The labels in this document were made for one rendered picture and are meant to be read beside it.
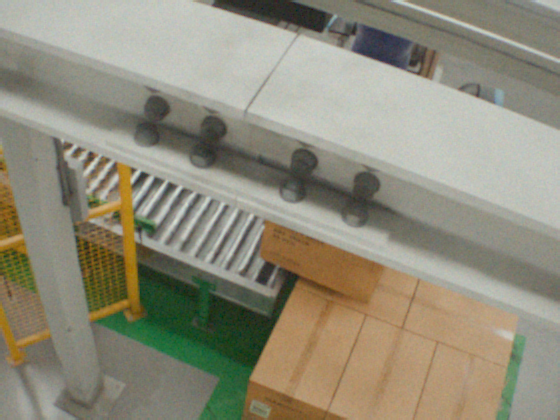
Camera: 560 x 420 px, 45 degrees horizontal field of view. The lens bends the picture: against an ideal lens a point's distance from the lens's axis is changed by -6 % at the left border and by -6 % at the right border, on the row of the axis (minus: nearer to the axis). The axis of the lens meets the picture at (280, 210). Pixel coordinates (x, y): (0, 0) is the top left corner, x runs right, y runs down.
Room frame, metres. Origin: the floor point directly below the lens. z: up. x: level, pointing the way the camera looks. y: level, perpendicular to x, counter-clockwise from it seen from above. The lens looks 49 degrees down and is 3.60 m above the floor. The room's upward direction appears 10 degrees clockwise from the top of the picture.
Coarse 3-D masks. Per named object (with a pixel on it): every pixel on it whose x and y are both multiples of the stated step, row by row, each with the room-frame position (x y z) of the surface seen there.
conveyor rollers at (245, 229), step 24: (72, 144) 2.83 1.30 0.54; (144, 192) 2.57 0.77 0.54; (192, 192) 2.63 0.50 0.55; (144, 216) 2.40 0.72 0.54; (216, 216) 2.49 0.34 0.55; (168, 240) 2.28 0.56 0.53; (216, 240) 2.33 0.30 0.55; (240, 240) 2.36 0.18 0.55; (240, 264) 2.20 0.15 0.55; (264, 264) 2.23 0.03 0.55
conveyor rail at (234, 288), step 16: (80, 224) 2.28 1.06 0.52; (96, 224) 2.25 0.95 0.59; (112, 224) 2.27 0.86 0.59; (96, 240) 2.25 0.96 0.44; (144, 240) 2.20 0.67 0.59; (144, 256) 2.18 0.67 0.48; (160, 256) 2.16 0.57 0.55; (176, 256) 2.14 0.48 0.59; (192, 256) 2.16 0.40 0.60; (176, 272) 2.13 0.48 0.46; (192, 272) 2.11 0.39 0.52; (208, 272) 2.09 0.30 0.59; (224, 272) 2.10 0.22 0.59; (224, 288) 2.07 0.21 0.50; (240, 288) 2.05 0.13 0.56; (256, 288) 2.04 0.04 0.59; (240, 304) 2.04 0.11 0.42; (256, 304) 2.02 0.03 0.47
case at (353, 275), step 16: (272, 224) 2.17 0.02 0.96; (272, 240) 2.16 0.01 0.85; (288, 240) 2.14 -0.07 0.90; (304, 240) 2.12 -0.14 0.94; (320, 240) 2.10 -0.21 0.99; (272, 256) 2.16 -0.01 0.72; (288, 256) 2.14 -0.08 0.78; (304, 256) 2.11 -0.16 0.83; (320, 256) 2.09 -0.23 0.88; (336, 256) 2.07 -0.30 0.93; (352, 256) 2.05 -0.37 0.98; (304, 272) 2.11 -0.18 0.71; (320, 272) 2.09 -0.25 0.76; (336, 272) 2.06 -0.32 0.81; (352, 272) 2.04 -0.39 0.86; (368, 272) 2.02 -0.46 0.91; (336, 288) 2.06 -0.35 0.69; (352, 288) 2.04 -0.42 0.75; (368, 288) 2.02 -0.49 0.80
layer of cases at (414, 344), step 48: (384, 288) 2.21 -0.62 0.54; (432, 288) 2.27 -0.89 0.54; (288, 336) 1.82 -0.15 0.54; (336, 336) 1.87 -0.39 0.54; (384, 336) 1.92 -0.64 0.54; (432, 336) 1.96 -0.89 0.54; (480, 336) 2.01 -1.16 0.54; (288, 384) 1.56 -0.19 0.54; (336, 384) 1.60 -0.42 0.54; (384, 384) 1.64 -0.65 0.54; (432, 384) 1.68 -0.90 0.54; (480, 384) 1.72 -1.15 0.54
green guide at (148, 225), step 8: (0, 160) 2.53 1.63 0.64; (0, 168) 2.53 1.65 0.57; (88, 200) 2.38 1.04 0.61; (96, 200) 2.37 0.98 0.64; (104, 216) 2.27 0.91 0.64; (112, 216) 2.34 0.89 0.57; (120, 216) 2.33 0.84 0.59; (136, 216) 2.31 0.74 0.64; (136, 224) 2.31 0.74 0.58; (144, 224) 2.30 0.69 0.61; (152, 224) 2.28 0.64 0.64; (152, 232) 2.28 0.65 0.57
